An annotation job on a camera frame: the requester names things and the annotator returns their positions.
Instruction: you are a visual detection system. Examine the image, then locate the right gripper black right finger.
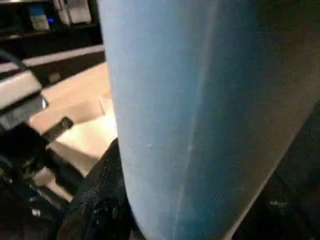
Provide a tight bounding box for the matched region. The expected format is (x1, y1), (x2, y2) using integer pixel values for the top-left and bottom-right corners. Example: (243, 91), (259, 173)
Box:
(224, 109), (320, 240)

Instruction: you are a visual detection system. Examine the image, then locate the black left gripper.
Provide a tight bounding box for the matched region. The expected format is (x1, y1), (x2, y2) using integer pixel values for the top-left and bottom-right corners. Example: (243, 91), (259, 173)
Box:
(0, 116), (75, 176)

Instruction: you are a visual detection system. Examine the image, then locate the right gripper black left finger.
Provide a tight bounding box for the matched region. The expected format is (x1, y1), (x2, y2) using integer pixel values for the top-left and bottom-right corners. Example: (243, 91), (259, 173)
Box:
(59, 136), (141, 240)

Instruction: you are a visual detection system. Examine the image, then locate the white plastic table leg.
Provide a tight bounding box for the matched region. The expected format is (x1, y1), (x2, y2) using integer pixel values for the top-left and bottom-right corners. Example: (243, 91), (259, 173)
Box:
(97, 0), (320, 240)

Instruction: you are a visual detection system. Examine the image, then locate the black left camera cable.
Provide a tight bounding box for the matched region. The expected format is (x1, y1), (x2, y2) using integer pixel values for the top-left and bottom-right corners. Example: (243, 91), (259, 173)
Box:
(0, 46), (30, 75)

